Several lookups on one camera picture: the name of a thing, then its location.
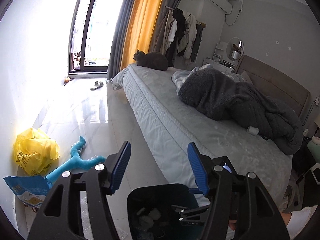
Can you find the grey slipper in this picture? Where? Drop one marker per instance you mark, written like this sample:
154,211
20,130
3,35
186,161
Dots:
97,85

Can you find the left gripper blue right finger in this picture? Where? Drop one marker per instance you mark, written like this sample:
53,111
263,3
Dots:
200,165

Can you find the light blue patterned quilt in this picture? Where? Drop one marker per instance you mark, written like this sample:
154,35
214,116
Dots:
179,77

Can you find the dark grey cat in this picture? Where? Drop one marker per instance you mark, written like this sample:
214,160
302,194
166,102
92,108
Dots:
153,60

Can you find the beige upholstered headboard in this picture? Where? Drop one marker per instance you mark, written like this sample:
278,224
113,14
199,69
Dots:
275,84

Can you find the person's right hand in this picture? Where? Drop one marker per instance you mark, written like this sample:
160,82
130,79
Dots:
232,224

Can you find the white air conditioner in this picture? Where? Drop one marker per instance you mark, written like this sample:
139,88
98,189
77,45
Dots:
216,0

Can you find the black trash bin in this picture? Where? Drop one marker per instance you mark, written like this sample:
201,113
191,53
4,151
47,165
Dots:
154,212

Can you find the grey curtain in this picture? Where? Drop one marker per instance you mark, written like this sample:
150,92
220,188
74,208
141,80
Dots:
119,39

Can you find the yellow plastic bag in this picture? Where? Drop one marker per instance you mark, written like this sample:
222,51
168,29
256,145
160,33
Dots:
34,151

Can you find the round vanity mirror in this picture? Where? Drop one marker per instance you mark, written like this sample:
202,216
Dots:
235,49

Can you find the window with dark frame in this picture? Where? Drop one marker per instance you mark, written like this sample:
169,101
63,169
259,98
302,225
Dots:
91,36

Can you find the blue dinosaur toy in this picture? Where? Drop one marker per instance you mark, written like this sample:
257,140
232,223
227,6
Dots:
75,161

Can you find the white dressing table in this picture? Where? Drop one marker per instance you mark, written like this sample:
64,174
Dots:
220,60

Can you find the bed with light grey sheet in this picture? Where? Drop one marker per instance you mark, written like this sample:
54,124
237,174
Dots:
168,126

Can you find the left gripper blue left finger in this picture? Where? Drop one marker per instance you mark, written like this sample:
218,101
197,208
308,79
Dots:
121,160

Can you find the yellow curtain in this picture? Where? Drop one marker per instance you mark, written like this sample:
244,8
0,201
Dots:
140,29

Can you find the clothes rack with clothes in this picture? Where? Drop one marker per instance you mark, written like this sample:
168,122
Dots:
178,35

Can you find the blue white paper bag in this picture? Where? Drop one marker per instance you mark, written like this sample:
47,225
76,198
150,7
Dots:
31,190

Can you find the dark grey fleece blanket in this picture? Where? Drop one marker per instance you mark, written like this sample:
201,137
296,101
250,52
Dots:
218,97

